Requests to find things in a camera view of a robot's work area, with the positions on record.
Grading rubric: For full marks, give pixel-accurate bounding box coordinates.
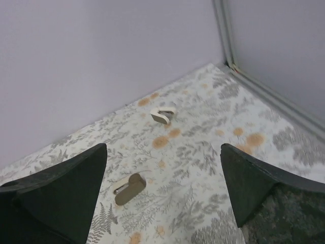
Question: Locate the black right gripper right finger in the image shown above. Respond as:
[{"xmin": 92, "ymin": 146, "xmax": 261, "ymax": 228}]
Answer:
[{"xmin": 220, "ymin": 143, "xmax": 324, "ymax": 243}]

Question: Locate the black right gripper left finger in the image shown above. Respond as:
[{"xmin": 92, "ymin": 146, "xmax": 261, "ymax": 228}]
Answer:
[{"xmin": 1, "ymin": 143, "xmax": 107, "ymax": 243}]

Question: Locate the floral table mat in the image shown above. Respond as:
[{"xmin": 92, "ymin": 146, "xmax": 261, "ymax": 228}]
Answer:
[{"xmin": 1, "ymin": 64, "xmax": 324, "ymax": 243}]

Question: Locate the aluminium frame rail right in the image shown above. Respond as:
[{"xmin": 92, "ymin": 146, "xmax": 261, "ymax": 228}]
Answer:
[{"xmin": 224, "ymin": 64, "xmax": 324, "ymax": 142}]

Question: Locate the aluminium frame post right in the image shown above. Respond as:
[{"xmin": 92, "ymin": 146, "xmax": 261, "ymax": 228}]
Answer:
[{"xmin": 213, "ymin": 0, "xmax": 238, "ymax": 70}]

